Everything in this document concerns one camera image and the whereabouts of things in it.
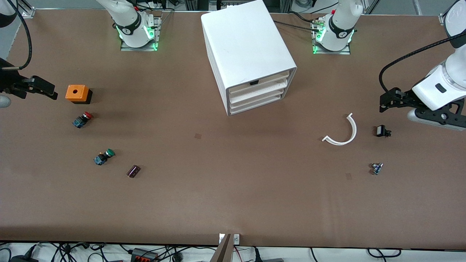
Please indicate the orange button enclosure box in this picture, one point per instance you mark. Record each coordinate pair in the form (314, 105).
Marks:
(77, 92)

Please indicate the green push button switch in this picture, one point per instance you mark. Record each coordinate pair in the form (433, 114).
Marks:
(103, 156)

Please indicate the small blue potentiometer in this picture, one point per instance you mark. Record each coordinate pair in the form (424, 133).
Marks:
(377, 169)

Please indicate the black power strip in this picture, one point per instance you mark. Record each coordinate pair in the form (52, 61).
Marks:
(145, 254)

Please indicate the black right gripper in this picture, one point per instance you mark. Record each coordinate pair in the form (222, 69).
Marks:
(10, 82)

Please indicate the white table edge bracket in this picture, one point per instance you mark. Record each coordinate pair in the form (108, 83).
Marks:
(236, 239)

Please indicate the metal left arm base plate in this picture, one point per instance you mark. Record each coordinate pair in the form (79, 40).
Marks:
(342, 52)

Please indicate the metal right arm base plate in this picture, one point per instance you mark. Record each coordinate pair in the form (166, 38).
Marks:
(127, 46)

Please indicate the white curved plastic arc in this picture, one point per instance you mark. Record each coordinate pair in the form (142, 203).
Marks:
(354, 131)

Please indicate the brown angled post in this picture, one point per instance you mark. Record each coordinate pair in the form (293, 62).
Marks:
(222, 251)

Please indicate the small black component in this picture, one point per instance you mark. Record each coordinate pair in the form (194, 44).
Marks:
(381, 131)

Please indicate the red push button switch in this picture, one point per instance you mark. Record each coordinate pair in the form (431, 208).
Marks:
(82, 120)

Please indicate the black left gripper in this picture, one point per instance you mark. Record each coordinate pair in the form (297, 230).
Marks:
(405, 98)

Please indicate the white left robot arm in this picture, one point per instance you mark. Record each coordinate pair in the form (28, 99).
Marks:
(440, 87)

